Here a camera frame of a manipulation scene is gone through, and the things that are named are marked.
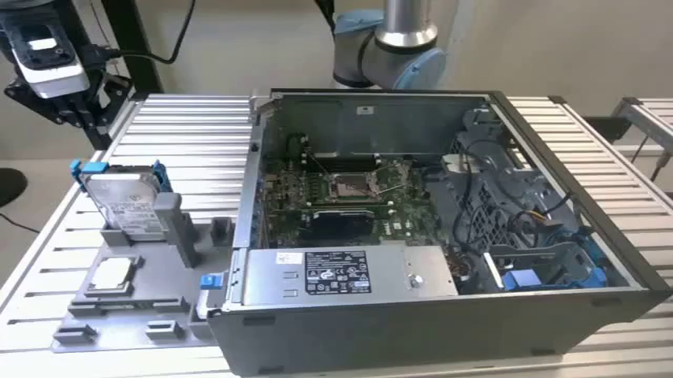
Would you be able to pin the hard disk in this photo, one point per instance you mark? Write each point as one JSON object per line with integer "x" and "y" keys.
{"x": 126, "y": 197}

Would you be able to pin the blue disk bay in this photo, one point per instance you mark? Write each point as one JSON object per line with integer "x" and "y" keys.
{"x": 521, "y": 280}

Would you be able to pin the black metal stand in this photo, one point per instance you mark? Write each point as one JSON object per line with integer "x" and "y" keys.
{"x": 144, "y": 51}

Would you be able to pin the round black base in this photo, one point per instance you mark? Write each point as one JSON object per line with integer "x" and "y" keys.
{"x": 11, "y": 187}

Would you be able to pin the thin metal locking lever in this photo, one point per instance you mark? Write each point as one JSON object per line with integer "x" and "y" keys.
{"x": 318, "y": 163}

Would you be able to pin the silver CPU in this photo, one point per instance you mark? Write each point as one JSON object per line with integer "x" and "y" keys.
{"x": 112, "y": 275}

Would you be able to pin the grey parts rack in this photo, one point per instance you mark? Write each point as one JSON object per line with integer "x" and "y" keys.
{"x": 158, "y": 275}

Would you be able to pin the black RAM slot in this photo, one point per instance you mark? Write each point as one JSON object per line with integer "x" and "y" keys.
{"x": 342, "y": 159}
{"x": 345, "y": 167}

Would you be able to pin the blue case latch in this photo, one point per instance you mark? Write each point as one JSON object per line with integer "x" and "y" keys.
{"x": 210, "y": 282}

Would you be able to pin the CPU socket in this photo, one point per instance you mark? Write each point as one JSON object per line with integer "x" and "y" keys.
{"x": 351, "y": 186}

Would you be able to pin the long black expansion slot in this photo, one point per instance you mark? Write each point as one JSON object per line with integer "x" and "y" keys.
{"x": 350, "y": 203}

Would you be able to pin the green RAM stick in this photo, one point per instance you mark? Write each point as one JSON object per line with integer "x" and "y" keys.
{"x": 136, "y": 305}

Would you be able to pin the black graphics card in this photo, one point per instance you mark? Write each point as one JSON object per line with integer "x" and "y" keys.
{"x": 342, "y": 226}

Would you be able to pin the green motherboard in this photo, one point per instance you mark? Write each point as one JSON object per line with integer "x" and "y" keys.
{"x": 415, "y": 228}

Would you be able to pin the silver power supply unit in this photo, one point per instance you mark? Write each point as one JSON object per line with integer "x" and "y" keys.
{"x": 378, "y": 275}

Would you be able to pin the grey metal drive cage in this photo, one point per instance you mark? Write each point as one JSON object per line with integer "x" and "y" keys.
{"x": 494, "y": 220}

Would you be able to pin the open black PC case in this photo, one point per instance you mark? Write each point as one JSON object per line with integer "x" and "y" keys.
{"x": 399, "y": 338}

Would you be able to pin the slatted metal side table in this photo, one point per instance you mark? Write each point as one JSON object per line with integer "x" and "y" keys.
{"x": 646, "y": 112}

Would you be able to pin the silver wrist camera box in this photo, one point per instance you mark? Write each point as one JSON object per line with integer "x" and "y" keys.
{"x": 55, "y": 80}

